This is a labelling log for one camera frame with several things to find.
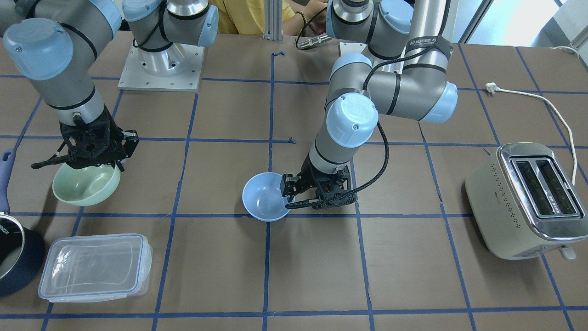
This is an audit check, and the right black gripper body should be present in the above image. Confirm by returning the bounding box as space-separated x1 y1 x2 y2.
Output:
31 109 139 171

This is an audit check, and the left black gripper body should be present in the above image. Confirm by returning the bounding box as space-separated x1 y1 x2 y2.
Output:
281 159 357 210

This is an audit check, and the green bowl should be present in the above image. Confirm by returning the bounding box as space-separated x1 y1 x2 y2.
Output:
52 164 120 206

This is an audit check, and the blue bowl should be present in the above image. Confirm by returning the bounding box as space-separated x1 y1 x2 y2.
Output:
242 172 290 222

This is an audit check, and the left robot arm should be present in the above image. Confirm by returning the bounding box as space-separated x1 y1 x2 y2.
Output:
281 0 458 209

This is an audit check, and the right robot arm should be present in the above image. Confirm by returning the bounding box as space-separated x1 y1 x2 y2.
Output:
1 0 219 171

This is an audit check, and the clear plastic food container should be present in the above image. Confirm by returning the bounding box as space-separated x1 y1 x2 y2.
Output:
38 233 153 303

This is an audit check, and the blue saucepan with lid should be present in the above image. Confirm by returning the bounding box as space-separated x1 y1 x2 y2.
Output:
0 149 45 297

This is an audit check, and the person in yellow shirt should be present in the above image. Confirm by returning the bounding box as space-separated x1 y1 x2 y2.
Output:
212 0 329 36

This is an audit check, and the silver white toaster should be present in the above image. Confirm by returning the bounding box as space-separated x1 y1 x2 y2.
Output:
465 142 588 260

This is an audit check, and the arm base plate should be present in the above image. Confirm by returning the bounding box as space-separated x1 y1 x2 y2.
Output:
333 41 403 74
118 43 206 92

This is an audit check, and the aluminium frame post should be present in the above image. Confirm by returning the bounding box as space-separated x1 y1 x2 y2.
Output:
263 0 283 43

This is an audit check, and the white toaster power cord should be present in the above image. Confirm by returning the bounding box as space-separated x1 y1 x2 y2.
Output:
486 82 578 186

